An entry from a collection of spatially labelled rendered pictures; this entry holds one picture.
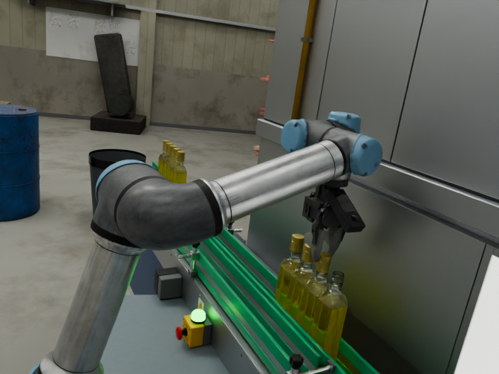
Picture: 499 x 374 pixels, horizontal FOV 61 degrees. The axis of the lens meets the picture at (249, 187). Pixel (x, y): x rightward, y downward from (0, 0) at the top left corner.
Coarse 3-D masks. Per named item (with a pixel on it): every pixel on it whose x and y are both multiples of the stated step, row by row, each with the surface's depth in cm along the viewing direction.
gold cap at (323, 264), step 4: (324, 252) 105; (328, 252) 105; (324, 256) 103; (328, 256) 103; (320, 260) 103; (324, 260) 102; (328, 260) 103; (316, 264) 104; (320, 264) 103; (324, 264) 103; (328, 264) 103; (316, 268) 104; (320, 268) 103; (324, 268) 103; (328, 268) 104; (320, 272) 104; (324, 272) 103
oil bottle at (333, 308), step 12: (324, 300) 100; (336, 300) 99; (324, 312) 100; (336, 312) 99; (324, 324) 100; (336, 324) 101; (312, 336) 105; (324, 336) 101; (336, 336) 102; (324, 348) 102; (336, 348) 104
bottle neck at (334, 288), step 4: (332, 272) 100; (336, 272) 101; (340, 272) 100; (332, 276) 100; (336, 276) 98; (340, 276) 98; (344, 276) 99; (332, 280) 100; (336, 280) 99; (340, 280) 99; (332, 284) 100; (336, 284) 99; (340, 284) 99; (332, 288) 100; (336, 288) 99; (340, 288) 99; (332, 292) 100; (336, 292) 100; (340, 292) 100
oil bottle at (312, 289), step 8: (312, 280) 106; (304, 288) 107; (312, 288) 104; (320, 288) 103; (328, 288) 105; (304, 296) 107; (312, 296) 104; (304, 304) 107; (312, 304) 104; (304, 312) 107; (312, 312) 105; (304, 320) 107; (312, 320) 105; (304, 328) 108
